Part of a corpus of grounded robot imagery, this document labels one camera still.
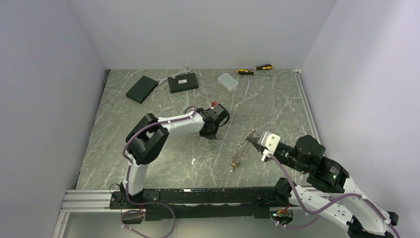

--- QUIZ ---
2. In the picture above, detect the large metal keyring with rings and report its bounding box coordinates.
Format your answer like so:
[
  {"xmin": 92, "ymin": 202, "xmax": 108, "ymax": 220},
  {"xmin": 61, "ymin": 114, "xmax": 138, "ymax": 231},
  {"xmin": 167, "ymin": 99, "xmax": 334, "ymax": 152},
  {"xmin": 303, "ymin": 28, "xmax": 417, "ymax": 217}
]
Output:
[{"xmin": 230, "ymin": 128, "xmax": 259, "ymax": 172}]

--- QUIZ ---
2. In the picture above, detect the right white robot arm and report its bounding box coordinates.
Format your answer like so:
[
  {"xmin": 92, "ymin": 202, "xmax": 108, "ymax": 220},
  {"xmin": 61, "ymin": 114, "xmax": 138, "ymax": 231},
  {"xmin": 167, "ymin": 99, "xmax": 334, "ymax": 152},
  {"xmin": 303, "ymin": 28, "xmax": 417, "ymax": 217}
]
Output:
[{"xmin": 246, "ymin": 131, "xmax": 400, "ymax": 238}]

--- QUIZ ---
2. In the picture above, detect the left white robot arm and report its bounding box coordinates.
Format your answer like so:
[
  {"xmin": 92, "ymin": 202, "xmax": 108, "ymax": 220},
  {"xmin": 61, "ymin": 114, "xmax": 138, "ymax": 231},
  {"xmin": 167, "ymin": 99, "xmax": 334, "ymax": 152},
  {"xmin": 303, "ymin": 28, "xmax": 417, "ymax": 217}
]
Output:
[{"xmin": 120, "ymin": 104, "xmax": 230, "ymax": 208}]

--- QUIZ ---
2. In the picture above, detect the silver wrench right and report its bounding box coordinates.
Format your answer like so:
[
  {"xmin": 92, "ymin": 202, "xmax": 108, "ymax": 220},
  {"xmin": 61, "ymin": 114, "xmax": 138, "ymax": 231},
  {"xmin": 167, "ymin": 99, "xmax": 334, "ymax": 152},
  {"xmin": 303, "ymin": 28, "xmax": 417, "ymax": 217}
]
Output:
[{"xmin": 241, "ymin": 78, "xmax": 253, "ymax": 101}]

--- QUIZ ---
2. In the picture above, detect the silver wrench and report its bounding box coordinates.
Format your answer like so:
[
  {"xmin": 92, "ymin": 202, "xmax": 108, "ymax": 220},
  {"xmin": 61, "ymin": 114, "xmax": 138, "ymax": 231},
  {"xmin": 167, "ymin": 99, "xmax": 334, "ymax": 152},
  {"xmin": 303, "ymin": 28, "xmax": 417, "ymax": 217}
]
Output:
[
  {"xmin": 241, "ymin": 78, "xmax": 253, "ymax": 101},
  {"xmin": 157, "ymin": 67, "xmax": 192, "ymax": 85}
]

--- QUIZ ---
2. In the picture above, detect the clear plastic box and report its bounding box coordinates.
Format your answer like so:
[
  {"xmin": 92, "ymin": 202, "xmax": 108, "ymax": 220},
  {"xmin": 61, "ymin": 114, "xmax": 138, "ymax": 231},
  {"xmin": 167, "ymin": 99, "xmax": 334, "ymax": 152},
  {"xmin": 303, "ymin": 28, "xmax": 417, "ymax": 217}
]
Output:
[{"xmin": 218, "ymin": 73, "xmax": 239, "ymax": 91}]

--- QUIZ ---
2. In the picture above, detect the black flat box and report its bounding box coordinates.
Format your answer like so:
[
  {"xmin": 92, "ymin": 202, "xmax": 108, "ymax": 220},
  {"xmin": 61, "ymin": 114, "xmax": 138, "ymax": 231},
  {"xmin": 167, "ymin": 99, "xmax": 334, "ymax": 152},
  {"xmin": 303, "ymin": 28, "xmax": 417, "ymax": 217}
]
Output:
[{"xmin": 167, "ymin": 73, "xmax": 199, "ymax": 94}]

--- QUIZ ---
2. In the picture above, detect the yellow black screwdriver lower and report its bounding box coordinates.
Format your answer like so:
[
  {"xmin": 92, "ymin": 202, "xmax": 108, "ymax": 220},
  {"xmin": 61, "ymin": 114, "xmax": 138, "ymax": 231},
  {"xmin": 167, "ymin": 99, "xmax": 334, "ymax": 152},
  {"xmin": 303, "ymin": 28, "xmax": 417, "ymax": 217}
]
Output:
[{"xmin": 237, "ymin": 69, "xmax": 270, "ymax": 76}]

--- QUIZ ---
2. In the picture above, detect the yellow black screwdriver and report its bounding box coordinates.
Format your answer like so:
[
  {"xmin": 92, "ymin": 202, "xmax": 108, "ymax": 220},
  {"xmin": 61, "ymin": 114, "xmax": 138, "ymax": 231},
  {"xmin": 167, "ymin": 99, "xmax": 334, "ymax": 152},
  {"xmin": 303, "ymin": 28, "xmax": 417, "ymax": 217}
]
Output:
[
  {"xmin": 255, "ymin": 64, "xmax": 272, "ymax": 70},
  {"xmin": 237, "ymin": 69, "xmax": 270, "ymax": 76}
]

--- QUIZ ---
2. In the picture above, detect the silver wrench back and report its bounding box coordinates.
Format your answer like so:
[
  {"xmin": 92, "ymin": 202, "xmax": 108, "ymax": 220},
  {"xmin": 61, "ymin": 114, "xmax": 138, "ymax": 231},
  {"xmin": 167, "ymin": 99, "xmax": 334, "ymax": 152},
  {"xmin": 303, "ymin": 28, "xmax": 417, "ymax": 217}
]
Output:
[{"xmin": 157, "ymin": 67, "xmax": 192, "ymax": 85}]

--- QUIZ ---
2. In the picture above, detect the yellow black screwdriver upper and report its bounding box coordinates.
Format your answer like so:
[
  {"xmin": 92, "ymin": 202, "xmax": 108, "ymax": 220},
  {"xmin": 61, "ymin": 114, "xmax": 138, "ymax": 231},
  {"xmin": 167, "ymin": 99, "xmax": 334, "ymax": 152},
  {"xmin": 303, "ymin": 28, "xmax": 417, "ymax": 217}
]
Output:
[{"xmin": 255, "ymin": 64, "xmax": 272, "ymax": 70}]

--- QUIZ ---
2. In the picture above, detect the black flat pad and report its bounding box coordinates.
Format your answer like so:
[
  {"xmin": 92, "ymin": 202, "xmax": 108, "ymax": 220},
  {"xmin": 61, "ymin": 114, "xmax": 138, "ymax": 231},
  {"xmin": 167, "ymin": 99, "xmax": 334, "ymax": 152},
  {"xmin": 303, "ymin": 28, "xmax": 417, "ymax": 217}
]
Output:
[{"xmin": 126, "ymin": 76, "xmax": 158, "ymax": 104}]

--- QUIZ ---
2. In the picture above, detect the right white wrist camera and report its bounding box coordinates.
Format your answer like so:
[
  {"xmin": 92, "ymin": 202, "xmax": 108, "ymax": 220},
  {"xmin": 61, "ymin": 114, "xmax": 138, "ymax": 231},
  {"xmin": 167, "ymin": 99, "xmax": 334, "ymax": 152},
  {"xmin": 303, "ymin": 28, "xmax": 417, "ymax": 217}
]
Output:
[{"xmin": 257, "ymin": 131, "xmax": 281, "ymax": 162}]

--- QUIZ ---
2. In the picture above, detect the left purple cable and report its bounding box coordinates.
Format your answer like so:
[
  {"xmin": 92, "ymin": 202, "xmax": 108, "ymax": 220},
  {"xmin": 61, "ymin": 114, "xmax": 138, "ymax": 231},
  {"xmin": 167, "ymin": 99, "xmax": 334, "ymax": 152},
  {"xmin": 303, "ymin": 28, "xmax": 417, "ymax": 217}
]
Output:
[{"xmin": 122, "ymin": 106, "xmax": 198, "ymax": 204}]

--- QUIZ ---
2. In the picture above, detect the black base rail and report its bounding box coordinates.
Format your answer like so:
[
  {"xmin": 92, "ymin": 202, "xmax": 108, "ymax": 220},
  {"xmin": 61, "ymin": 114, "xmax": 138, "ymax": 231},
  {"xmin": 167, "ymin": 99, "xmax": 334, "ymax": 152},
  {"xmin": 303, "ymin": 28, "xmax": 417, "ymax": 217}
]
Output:
[{"xmin": 109, "ymin": 186, "xmax": 291, "ymax": 221}]

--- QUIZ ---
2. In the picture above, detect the aluminium frame rail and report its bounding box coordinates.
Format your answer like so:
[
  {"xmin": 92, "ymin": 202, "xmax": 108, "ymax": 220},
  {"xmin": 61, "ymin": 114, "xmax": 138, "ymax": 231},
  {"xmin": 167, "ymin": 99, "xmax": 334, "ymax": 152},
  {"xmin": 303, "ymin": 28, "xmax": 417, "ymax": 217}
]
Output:
[
  {"xmin": 60, "ymin": 190, "xmax": 111, "ymax": 213},
  {"xmin": 293, "ymin": 69, "xmax": 351, "ymax": 209}
]

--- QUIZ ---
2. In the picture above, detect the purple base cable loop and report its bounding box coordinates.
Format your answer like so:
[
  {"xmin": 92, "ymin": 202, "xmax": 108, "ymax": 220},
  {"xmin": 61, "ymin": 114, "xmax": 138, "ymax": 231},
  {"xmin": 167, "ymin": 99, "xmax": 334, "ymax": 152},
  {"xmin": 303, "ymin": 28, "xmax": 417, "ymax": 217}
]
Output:
[{"xmin": 120, "ymin": 201, "xmax": 177, "ymax": 238}]

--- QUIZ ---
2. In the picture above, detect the left aluminium frame rail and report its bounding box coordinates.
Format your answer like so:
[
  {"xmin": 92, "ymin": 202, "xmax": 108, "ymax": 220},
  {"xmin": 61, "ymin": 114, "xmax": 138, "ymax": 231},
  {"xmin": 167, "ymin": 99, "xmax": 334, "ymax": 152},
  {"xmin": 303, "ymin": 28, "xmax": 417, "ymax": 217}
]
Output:
[{"xmin": 60, "ymin": 190, "xmax": 111, "ymax": 213}]

